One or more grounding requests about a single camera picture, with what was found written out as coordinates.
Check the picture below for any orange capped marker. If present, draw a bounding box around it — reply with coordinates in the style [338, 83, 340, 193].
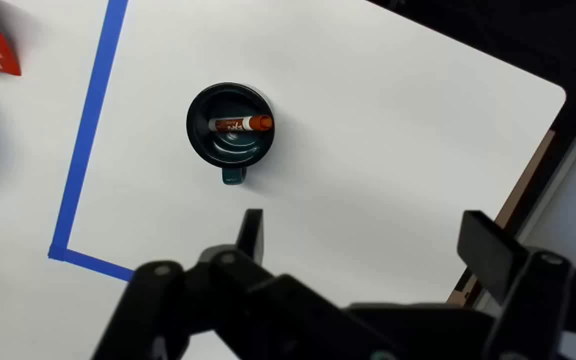
[207, 111, 276, 136]

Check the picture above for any dark green enamel mug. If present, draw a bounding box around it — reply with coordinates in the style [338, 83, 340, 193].
[185, 80, 279, 188]

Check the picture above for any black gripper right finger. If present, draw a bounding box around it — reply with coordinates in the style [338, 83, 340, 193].
[457, 209, 576, 360]

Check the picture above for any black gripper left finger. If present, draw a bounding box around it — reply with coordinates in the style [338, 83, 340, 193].
[91, 208, 371, 360]

